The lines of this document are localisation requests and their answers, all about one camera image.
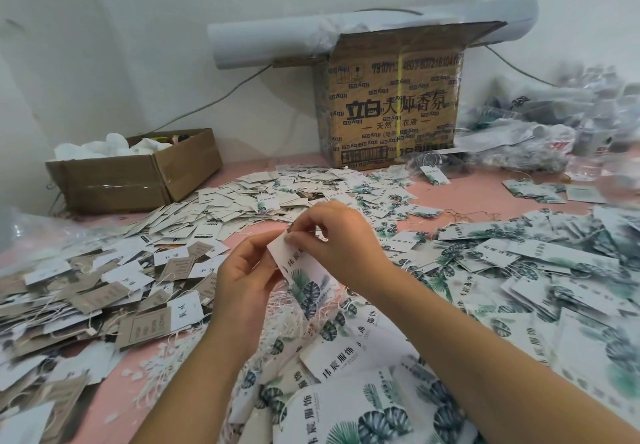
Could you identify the person's right hand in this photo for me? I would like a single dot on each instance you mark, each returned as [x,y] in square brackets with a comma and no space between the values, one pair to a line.
[350,244]

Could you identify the single white leaf print tag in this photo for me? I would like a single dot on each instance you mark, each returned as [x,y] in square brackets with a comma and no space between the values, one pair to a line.
[305,279]

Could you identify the heap of clear plastic bags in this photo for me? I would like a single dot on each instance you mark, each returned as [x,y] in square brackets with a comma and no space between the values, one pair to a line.
[552,129]

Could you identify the white crumpled material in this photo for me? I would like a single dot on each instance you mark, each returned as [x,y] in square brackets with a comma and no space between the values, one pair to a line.
[110,147]

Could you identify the white roll in plastic wrap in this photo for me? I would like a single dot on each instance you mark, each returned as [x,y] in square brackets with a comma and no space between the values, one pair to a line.
[272,39]

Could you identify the large printed cardboard box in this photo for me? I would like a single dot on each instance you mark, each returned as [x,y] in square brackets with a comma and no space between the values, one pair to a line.
[393,104]

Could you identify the pile of brown white tags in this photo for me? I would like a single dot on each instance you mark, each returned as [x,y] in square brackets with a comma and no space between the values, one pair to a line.
[78,314]

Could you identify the pile of green leaf tags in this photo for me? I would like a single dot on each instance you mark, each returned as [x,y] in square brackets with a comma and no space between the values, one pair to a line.
[540,304]

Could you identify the clear plastic bag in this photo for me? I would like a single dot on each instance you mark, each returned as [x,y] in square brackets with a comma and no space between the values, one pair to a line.
[45,234]

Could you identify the person's right forearm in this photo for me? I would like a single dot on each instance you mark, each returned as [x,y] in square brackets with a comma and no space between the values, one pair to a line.
[520,364]

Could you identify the person's left forearm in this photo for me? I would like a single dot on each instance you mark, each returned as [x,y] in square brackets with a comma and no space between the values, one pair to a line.
[190,399]

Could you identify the small open cardboard box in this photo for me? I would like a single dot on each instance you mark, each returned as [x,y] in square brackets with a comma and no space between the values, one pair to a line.
[132,171]

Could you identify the person's left hand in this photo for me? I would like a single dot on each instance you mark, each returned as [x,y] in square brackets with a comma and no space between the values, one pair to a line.
[242,294]

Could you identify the heap of small tags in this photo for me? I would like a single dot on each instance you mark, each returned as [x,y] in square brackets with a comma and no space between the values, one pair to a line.
[270,197]

